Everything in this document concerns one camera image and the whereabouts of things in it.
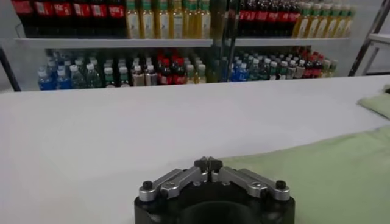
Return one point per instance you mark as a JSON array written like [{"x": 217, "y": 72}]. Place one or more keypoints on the small red cap cola bottle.
[
  {"x": 309, "y": 68},
  {"x": 318, "y": 67},
  {"x": 179, "y": 74},
  {"x": 165, "y": 74}
]

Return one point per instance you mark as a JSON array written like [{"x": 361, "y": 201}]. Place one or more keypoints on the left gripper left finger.
[{"x": 179, "y": 181}]

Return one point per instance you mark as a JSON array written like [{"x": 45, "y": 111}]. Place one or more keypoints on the white metal cabinet shelf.
[
  {"x": 289, "y": 41},
  {"x": 106, "y": 43}
]

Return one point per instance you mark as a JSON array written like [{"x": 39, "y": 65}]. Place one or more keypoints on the small yellow juice bottle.
[
  {"x": 326, "y": 69},
  {"x": 190, "y": 76},
  {"x": 201, "y": 75}
]

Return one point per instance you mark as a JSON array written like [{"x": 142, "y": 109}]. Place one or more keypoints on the white beverage display cabinet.
[{"x": 225, "y": 39}]

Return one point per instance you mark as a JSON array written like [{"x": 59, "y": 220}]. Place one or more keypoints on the small clear green bottle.
[
  {"x": 77, "y": 78},
  {"x": 92, "y": 77},
  {"x": 254, "y": 71}
]

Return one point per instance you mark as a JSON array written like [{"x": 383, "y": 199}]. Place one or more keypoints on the white side table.
[{"x": 370, "y": 39}]

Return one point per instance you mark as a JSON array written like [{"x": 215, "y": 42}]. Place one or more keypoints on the light green polo shirt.
[{"x": 335, "y": 182}]

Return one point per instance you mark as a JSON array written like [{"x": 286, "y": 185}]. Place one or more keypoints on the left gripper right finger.
[{"x": 243, "y": 181}]

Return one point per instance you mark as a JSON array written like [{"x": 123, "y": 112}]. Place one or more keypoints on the small blue water bottle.
[
  {"x": 46, "y": 81},
  {"x": 234, "y": 74},
  {"x": 243, "y": 73},
  {"x": 63, "y": 80}
]

